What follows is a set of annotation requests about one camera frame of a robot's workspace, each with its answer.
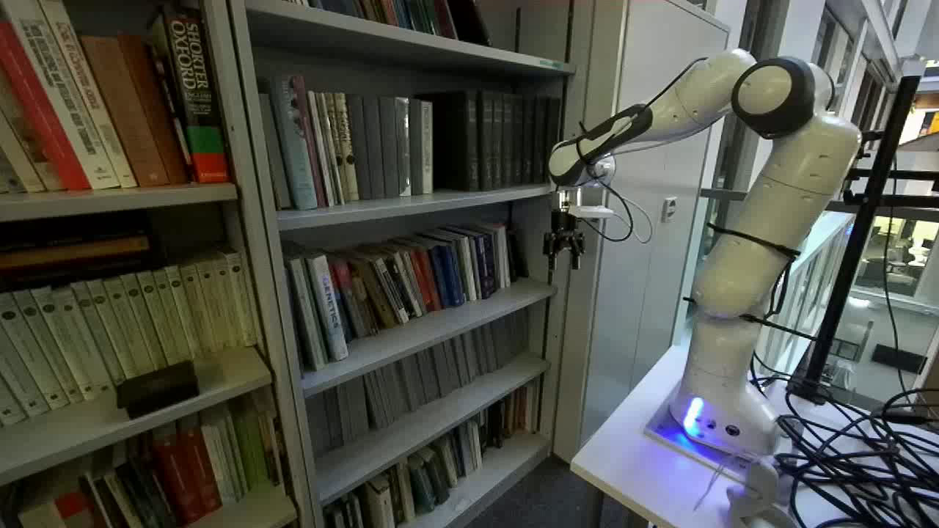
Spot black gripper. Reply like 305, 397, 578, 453
544, 211, 585, 269

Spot thin white journal booklets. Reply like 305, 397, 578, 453
408, 99, 436, 196

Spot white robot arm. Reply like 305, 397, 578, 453
546, 51, 860, 461

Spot dark book row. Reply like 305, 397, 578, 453
430, 90, 563, 191

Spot colourful book row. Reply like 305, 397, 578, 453
285, 222, 527, 373

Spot cream machine intelligence book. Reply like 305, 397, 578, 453
333, 93, 362, 203
318, 93, 345, 206

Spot light blue tall book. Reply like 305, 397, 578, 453
270, 76, 318, 211

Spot maroon Horizonte German book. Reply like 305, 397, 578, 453
292, 73, 330, 208

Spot black lying book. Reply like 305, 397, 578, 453
117, 360, 201, 416

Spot black green red book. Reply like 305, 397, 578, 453
150, 5, 230, 184

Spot brown hardcover book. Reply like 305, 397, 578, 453
84, 36, 185, 187

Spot red hardcover book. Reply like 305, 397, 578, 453
0, 20, 92, 191

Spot grey metal bookshelf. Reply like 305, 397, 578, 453
230, 0, 571, 528

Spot grey machine intelligence volume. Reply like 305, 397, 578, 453
383, 96, 411, 196
364, 96, 384, 200

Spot black tripod stand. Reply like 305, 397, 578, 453
789, 58, 926, 403

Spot grey neighbouring bookshelf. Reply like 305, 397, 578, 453
0, 0, 296, 528

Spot white volume row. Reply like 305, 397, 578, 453
0, 252, 260, 428

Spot black cable bundle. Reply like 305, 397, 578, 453
750, 350, 939, 528

